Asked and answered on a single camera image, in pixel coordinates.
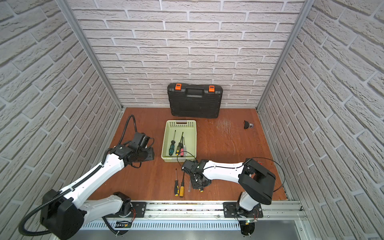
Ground clear handled screwdriver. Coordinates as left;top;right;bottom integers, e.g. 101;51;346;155
182;138;187;157

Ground black yellow small screwdriver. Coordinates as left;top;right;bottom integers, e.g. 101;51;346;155
174;169;180;196

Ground orange handled black screwdriver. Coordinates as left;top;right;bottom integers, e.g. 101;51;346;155
179;173;185;198

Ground black yellow dotted screwdriver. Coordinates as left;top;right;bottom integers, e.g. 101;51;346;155
176;133;184;156

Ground green black screwdriver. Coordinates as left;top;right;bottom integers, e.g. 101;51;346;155
169;131;176;156

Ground pink handled screwdriver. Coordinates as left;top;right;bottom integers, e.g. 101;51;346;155
180;137;185;157

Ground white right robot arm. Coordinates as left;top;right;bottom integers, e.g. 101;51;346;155
182;158;276;214

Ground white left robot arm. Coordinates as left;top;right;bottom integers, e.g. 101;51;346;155
40;133;154;240

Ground light green perforated bin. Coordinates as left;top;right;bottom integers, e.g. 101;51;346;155
161;120;197;163

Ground small black round object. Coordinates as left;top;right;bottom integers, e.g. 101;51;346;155
244;121;254;130

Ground black plastic tool case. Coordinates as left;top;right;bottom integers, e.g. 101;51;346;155
167;83;223;119

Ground thin black right cable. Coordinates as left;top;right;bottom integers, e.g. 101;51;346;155
176;150;286;193

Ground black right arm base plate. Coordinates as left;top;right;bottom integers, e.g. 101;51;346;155
223;202;264;219

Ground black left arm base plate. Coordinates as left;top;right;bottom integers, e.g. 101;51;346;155
131;201;147;218

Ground aluminium front rail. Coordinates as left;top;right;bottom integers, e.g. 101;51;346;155
80;200;307;231

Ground black corrugated left cable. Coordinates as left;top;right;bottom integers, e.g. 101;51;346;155
18;114;138;237

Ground aluminium corner frame post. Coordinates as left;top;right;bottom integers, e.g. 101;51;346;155
56;0;124;111

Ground right aluminium corner post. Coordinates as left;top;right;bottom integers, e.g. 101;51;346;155
255;0;315;111

